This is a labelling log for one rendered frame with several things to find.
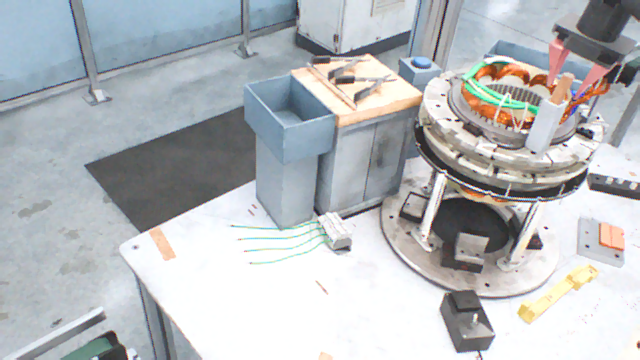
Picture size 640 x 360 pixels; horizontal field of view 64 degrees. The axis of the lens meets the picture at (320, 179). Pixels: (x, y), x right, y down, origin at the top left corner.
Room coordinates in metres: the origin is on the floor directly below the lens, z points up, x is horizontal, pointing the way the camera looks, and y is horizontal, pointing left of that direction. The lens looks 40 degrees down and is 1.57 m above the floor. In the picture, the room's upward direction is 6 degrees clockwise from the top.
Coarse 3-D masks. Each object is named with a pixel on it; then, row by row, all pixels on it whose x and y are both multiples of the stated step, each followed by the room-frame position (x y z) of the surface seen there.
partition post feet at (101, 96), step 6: (240, 48) 3.13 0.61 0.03; (246, 48) 3.09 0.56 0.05; (240, 54) 3.08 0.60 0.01; (246, 54) 3.08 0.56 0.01; (252, 54) 3.09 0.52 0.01; (90, 90) 2.42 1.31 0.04; (96, 90) 2.39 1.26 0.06; (102, 90) 2.47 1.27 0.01; (84, 96) 2.40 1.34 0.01; (90, 96) 2.40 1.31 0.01; (96, 96) 2.37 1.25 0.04; (102, 96) 2.38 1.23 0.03; (108, 96) 2.41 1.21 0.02; (90, 102) 2.34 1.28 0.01; (96, 102) 2.35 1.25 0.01; (102, 102) 2.36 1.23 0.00
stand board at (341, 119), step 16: (336, 64) 1.00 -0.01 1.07; (368, 64) 1.01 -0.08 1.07; (304, 80) 0.92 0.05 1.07; (400, 80) 0.96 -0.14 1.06; (320, 96) 0.86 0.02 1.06; (336, 96) 0.87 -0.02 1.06; (352, 96) 0.87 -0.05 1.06; (368, 96) 0.88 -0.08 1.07; (384, 96) 0.89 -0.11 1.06; (400, 96) 0.89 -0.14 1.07; (416, 96) 0.90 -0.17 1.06; (336, 112) 0.81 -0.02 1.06; (352, 112) 0.82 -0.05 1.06; (368, 112) 0.83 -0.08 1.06; (384, 112) 0.86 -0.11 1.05
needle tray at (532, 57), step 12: (492, 48) 1.17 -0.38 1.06; (504, 48) 1.21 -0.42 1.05; (516, 48) 1.20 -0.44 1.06; (528, 48) 1.18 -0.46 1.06; (516, 60) 1.19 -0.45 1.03; (528, 60) 1.18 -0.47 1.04; (540, 60) 1.17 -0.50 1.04; (564, 72) 1.14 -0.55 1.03; (576, 72) 1.13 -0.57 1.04; (588, 72) 1.12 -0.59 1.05; (576, 84) 1.03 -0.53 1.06
